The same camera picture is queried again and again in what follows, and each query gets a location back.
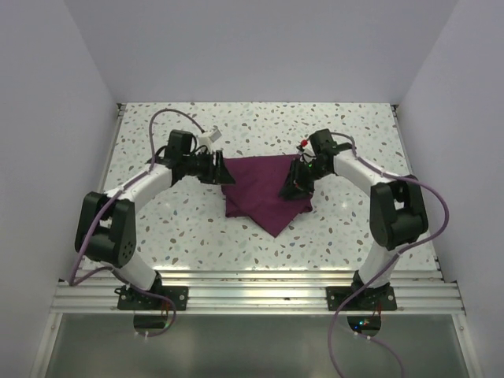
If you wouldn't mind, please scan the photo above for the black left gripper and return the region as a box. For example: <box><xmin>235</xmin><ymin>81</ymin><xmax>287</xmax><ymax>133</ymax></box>
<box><xmin>183</xmin><ymin>150</ymin><xmax>235</xmax><ymax>185</ymax></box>

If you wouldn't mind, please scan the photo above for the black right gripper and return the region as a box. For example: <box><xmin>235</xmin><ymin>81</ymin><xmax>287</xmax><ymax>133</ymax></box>
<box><xmin>278</xmin><ymin>157</ymin><xmax>331</xmax><ymax>201</ymax></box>

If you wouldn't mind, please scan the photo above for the purple cloth mat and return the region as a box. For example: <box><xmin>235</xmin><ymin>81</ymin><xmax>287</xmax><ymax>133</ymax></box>
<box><xmin>221</xmin><ymin>155</ymin><xmax>313</xmax><ymax>237</ymax></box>

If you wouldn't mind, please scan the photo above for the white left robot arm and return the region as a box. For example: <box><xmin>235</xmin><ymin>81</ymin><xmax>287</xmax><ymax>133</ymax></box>
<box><xmin>69</xmin><ymin>149</ymin><xmax>235</xmax><ymax>309</ymax></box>

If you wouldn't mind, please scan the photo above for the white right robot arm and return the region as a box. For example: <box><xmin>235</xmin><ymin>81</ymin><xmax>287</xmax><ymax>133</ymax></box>
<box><xmin>280</xmin><ymin>151</ymin><xmax>428</xmax><ymax>309</ymax></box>

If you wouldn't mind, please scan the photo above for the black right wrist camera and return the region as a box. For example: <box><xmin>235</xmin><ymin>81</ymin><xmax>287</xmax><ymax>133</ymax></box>
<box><xmin>297</xmin><ymin>128</ymin><xmax>336</xmax><ymax>159</ymax></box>

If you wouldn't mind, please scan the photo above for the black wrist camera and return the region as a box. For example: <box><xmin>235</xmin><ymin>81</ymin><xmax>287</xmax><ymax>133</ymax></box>
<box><xmin>297</xmin><ymin>128</ymin><xmax>336</xmax><ymax>159</ymax></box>
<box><xmin>165</xmin><ymin>126</ymin><xmax>222</xmax><ymax>165</ymax></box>

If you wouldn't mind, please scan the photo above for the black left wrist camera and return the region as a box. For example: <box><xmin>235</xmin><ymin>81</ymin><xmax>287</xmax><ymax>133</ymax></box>
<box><xmin>165</xmin><ymin>126</ymin><xmax>222</xmax><ymax>165</ymax></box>

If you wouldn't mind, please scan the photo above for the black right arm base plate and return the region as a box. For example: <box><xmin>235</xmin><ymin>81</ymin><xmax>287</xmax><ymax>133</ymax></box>
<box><xmin>325</xmin><ymin>283</ymin><xmax>398</xmax><ymax>312</ymax></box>

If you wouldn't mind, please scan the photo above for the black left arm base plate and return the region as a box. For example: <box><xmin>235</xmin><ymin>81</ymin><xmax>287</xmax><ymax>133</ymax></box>
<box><xmin>114</xmin><ymin>285</ymin><xmax>189</xmax><ymax>311</ymax></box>

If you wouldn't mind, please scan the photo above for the aluminium table edge rail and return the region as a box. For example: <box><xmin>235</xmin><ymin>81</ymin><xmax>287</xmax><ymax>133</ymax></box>
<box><xmin>50</xmin><ymin>270</ymin><xmax>465</xmax><ymax>315</ymax></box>

